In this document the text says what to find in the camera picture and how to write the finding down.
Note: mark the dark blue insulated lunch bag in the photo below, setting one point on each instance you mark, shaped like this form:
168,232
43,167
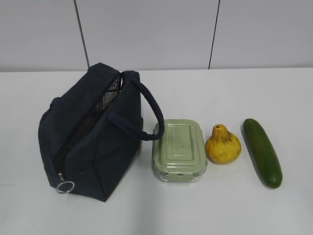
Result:
89,136

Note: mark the green lidded glass food container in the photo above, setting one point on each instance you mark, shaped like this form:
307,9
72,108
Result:
179,156

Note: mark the green cucumber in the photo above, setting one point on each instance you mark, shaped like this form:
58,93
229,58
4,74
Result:
262,153

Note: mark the yellow gourd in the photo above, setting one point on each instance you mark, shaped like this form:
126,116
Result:
222,147

